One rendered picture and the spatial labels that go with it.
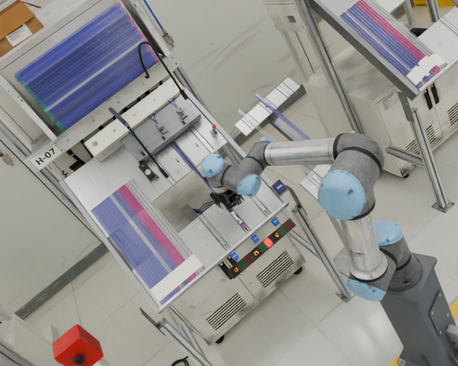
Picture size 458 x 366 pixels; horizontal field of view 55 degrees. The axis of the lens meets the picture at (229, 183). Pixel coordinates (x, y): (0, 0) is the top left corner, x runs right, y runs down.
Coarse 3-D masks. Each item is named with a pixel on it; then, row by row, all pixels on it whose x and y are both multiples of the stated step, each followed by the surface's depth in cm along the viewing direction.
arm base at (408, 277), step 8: (416, 256) 151; (408, 264) 144; (416, 264) 146; (400, 272) 144; (408, 272) 144; (416, 272) 145; (392, 280) 147; (400, 280) 145; (408, 280) 146; (416, 280) 146; (392, 288) 148; (400, 288) 147; (408, 288) 146
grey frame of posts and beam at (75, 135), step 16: (128, 0) 179; (160, 48) 190; (160, 64) 190; (176, 64) 193; (144, 80) 189; (160, 80) 192; (128, 96) 188; (96, 112) 185; (208, 112) 210; (80, 128) 184; (96, 128) 187; (16, 144) 180; (64, 144) 184; (240, 160) 227; (48, 176) 188; (64, 192) 194; (304, 224) 193; (112, 240) 211; (320, 240) 201; (320, 256) 206; (336, 272) 213; (176, 336) 183; (192, 352) 191
